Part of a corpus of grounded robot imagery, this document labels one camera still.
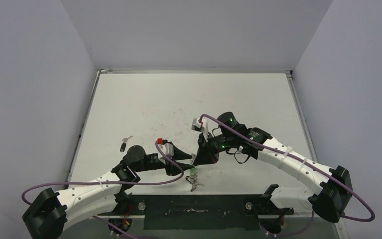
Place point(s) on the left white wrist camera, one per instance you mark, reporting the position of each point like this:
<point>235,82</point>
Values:
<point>165,147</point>

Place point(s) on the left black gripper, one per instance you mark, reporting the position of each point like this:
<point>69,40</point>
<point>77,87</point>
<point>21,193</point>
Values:
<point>170,168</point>

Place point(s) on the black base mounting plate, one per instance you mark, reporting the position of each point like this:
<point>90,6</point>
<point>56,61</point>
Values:
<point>201,212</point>

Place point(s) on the key with green tag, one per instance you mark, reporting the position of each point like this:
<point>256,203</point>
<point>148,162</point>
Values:
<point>194,172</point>

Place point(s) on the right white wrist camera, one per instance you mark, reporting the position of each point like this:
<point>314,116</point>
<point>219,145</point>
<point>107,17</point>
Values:
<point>201,126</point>

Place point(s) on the key with black head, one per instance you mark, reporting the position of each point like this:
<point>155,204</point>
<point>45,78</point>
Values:
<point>124,143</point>
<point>193,180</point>

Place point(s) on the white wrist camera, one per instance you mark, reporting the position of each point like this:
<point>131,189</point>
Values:
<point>201,126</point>
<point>165,147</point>

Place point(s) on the metal disc with keyrings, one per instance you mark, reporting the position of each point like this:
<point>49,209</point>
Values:
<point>193,156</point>

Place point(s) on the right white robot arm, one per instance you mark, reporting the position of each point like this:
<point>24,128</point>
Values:
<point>325,189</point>

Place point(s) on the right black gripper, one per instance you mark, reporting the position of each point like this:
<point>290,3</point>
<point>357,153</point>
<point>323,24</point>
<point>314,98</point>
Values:
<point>206,148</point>

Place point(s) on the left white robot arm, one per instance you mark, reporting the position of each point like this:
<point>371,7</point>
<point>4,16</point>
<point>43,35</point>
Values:
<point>52,212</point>

